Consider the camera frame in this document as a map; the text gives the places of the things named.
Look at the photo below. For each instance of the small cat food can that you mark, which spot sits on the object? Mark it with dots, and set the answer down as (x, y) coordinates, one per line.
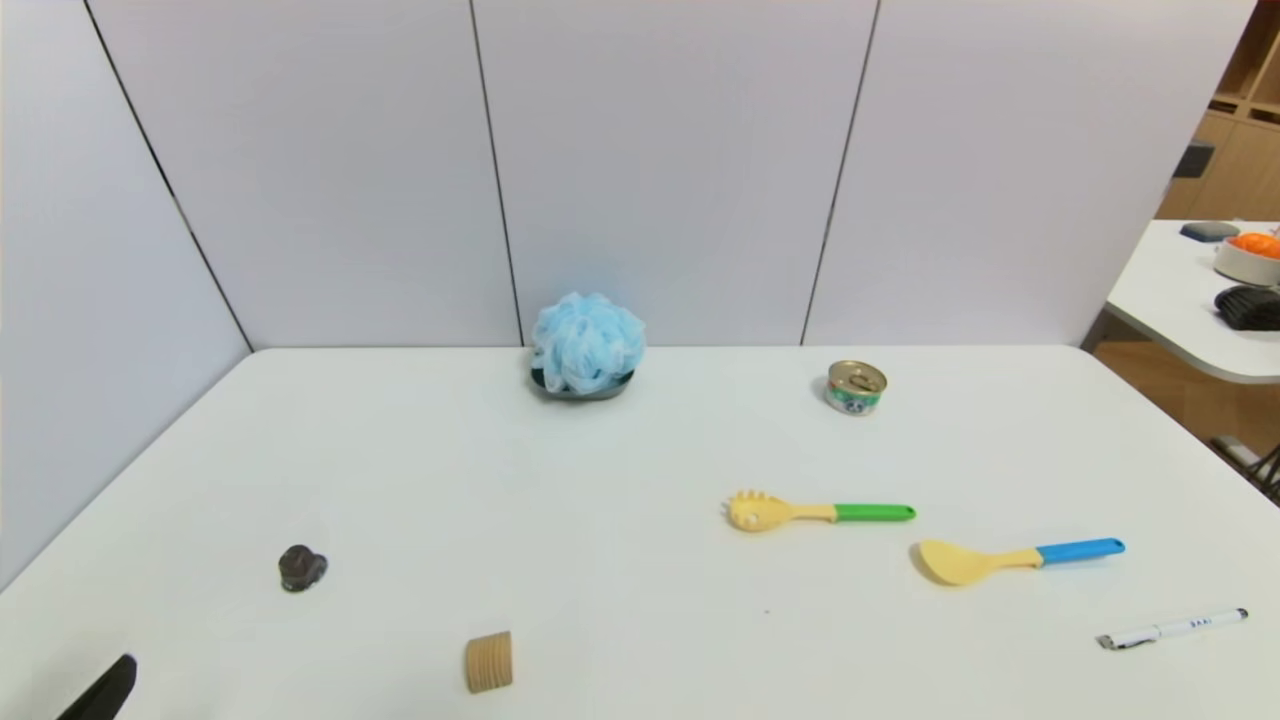
(855, 390)

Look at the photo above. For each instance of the dark round dish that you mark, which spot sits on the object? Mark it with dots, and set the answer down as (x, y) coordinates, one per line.
(600, 394)

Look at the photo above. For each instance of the grey-blue flat object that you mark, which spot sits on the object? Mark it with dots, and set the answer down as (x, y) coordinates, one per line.
(1210, 231)

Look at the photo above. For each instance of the black metal stand legs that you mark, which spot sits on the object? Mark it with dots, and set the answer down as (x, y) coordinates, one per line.
(1255, 465)

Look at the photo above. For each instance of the wooden shelf unit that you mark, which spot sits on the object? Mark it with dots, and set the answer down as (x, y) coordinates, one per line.
(1235, 170)

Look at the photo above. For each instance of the ribbed tan wooden cylinder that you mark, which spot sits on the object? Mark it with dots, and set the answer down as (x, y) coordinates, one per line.
(489, 662)

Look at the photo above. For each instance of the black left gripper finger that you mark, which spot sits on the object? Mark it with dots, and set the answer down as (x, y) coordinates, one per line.
(105, 695)

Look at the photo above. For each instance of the small black box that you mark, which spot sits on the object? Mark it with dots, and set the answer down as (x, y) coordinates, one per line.
(1194, 161)

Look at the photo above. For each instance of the light blue mesh bath sponge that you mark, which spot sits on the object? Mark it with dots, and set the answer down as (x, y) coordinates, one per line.
(587, 340)

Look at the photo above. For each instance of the black ribbed object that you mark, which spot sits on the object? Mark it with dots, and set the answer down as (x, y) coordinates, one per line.
(1250, 308)

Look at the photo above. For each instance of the orange fruit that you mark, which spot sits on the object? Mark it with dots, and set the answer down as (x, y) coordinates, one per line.
(1258, 244)

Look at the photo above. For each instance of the dark brown lumpy object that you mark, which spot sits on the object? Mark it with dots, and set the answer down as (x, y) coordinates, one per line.
(300, 569)

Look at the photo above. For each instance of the white bowl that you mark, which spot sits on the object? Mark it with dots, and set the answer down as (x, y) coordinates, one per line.
(1245, 268)

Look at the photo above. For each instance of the white pen silver clip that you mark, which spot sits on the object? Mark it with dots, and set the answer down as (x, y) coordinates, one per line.
(1170, 629)

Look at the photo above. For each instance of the white side table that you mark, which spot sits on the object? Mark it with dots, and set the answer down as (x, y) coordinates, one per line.
(1160, 290)

